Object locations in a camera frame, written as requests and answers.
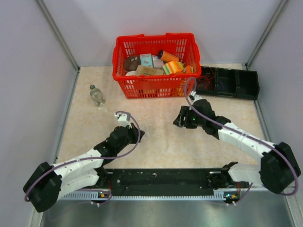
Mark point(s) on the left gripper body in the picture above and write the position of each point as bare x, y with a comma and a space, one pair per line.
132, 137

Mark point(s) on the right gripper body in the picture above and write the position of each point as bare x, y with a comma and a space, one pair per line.
191, 120

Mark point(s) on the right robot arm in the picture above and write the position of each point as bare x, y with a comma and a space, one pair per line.
276, 166

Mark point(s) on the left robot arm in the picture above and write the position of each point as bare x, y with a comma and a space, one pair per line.
50, 182

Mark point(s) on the clear plastic bottle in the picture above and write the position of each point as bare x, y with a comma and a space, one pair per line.
97, 96

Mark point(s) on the striped yellow green sponge pack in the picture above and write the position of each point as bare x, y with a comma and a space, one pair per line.
173, 67

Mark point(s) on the black three-compartment bin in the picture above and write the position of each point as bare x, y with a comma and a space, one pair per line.
240, 84

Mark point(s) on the white grey small box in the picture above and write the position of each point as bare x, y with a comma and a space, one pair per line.
156, 62

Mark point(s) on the red plastic shopping basket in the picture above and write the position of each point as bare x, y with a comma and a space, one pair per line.
182, 45

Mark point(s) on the orange cylindrical can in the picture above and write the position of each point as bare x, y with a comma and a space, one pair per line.
166, 57

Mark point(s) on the brown cardboard box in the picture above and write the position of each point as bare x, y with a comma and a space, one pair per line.
147, 71

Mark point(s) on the teal small box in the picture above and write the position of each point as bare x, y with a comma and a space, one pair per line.
146, 60

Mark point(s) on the brown round bag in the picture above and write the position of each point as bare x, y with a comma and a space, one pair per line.
132, 62

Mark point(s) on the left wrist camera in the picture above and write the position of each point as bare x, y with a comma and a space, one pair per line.
124, 120

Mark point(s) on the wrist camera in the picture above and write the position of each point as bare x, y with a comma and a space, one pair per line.
124, 120
193, 96

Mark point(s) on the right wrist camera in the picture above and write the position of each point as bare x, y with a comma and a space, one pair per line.
193, 96

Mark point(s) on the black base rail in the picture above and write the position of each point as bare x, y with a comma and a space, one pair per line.
166, 182

